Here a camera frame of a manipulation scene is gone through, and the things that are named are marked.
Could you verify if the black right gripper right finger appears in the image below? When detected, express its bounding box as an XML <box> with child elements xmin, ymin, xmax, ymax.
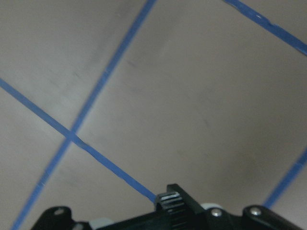
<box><xmin>166</xmin><ymin>184</ymin><xmax>205</xmax><ymax>215</ymax></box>

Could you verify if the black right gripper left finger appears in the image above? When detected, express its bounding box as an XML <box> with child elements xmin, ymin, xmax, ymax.
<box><xmin>154</xmin><ymin>194</ymin><xmax>165</xmax><ymax>212</ymax></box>

